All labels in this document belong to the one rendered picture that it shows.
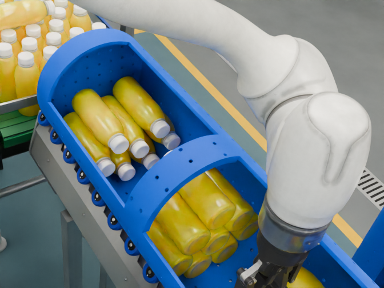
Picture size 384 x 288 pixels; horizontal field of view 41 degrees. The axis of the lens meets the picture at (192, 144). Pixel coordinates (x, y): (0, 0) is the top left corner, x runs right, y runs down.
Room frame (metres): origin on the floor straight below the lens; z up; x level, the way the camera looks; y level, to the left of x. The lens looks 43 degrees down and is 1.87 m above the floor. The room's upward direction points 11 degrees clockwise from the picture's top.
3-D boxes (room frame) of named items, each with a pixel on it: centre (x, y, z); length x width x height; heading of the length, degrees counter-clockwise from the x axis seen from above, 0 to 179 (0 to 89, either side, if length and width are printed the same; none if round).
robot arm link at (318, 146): (0.47, -0.15, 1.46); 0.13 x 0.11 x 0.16; 7
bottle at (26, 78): (1.06, 0.46, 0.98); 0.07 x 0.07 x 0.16
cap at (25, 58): (1.06, 0.46, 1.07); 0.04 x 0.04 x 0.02
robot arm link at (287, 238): (0.46, -0.15, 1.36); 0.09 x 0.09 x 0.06
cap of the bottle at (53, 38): (1.17, 0.42, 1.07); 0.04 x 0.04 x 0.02
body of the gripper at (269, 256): (0.46, -0.15, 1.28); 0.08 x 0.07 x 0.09; 132
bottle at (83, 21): (1.35, 0.40, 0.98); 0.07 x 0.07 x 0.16
